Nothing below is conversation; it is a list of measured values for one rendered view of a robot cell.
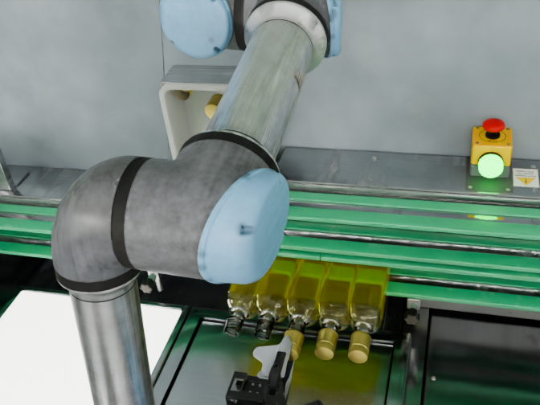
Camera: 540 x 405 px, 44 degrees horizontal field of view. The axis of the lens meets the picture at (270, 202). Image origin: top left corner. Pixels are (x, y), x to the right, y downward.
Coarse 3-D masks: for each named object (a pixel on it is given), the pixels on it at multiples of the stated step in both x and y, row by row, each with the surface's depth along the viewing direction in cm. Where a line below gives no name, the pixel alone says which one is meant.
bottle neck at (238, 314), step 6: (234, 312) 123; (240, 312) 123; (228, 318) 122; (234, 318) 121; (240, 318) 122; (228, 324) 120; (234, 324) 120; (240, 324) 121; (228, 330) 122; (234, 330) 122; (240, 330) 121; (234, 336) 121
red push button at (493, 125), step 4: (488, 120) 122; (492, 120) 122; (496, 120) 122; (500, 120) 122; (484, 124) 121; (488, 124) 121; (492, 124) 121; (496, 124) 121; (500, 124) 120; (504, 124) 121; (484, 128) 121; (488, 128) 120; (492, 128) 120; (496, 128) 120; (500, 128) 120; (504, 128) 120; (492, 132) 120; (496, 132) 120
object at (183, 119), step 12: (168, 84) 128; (180, 84) 128; (192, 84) 127; (204, 84) 127; (216, 84) 126; (168, 96) 132; (192, 96) 137; (204, 96) 136; (168, 108) 132; (180, 108) 137; (192, 108) 139; (204, 108) 138; (168, 120) 133; (180, 120) 138; (192, 120) 141; (204, 120) 140; (168, 132) 135; (180, 132) 138; (192, 132) 142; (180, 144) 139
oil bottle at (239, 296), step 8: (232, 288) 126; (240, 288) 125; (248, 288) 125; (256, 288) 125; (232, 296) 124; (240, 296) 124; (248, 296) 124; (232, 304) 124; (240, 304) 123; (248, 304) 123; (248, 312) 124; (256, 312) 126
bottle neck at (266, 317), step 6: (264, 312) 122; (270, 312) 122; (264, 318) 120; (270, 318) 121; (258, 324) 120; (264, 324) 119; (270, 324) 120; (258, 330) 118; (264, 330) 118; (270, 330) 119; (258, 336) 120; (264, 336) 120
